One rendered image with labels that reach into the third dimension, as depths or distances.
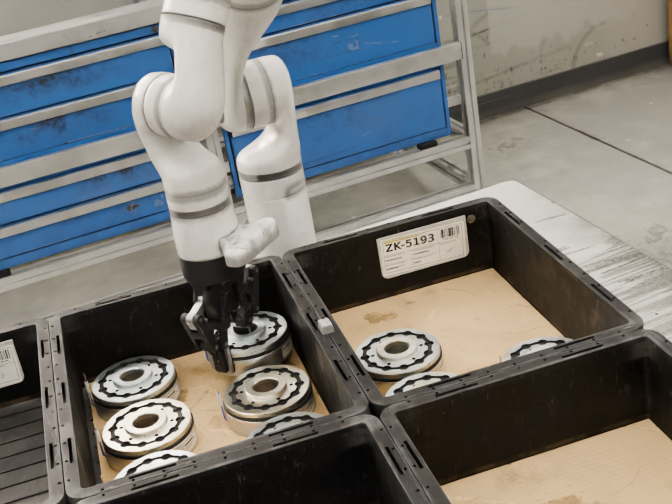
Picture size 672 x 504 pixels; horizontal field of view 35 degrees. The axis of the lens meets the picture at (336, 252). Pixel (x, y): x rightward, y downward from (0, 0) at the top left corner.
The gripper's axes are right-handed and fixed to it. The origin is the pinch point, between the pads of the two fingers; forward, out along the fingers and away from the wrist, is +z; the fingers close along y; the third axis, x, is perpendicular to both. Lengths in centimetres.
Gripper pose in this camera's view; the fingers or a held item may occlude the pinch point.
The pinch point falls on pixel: (234, 350)
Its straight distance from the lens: 131.5
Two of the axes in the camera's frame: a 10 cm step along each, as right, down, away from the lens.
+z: 1.6, 8.9, 4.3
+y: -4.6, 4.5, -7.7
